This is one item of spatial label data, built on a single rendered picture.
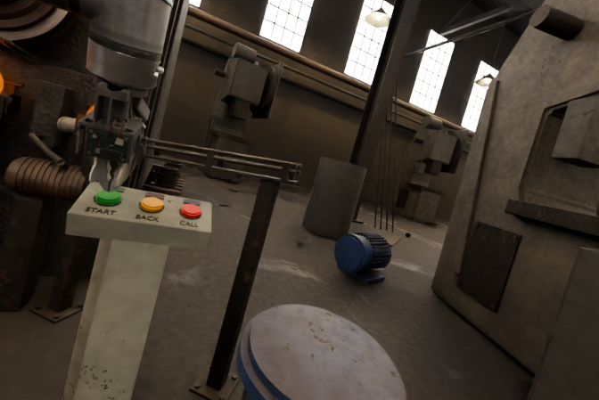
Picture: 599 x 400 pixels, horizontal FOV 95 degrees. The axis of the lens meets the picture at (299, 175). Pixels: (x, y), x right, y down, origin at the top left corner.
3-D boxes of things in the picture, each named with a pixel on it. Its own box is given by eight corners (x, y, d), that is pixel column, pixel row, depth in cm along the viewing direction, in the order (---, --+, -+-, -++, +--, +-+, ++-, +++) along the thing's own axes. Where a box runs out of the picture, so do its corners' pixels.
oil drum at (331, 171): (294, 219, 357) (313, 153, 352) (332, 226, 381) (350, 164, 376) (313, 235, 303) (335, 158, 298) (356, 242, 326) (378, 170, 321)
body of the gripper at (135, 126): (71, 157, 41) (78, 77, 36) (94, 135, 48) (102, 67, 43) (130, 168, 44) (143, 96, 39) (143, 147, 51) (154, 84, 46)
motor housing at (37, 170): (-3, 292, 101) (28, 152, 98) (70, 295, 110) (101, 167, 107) (-28, 314, 89) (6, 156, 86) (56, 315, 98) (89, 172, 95)
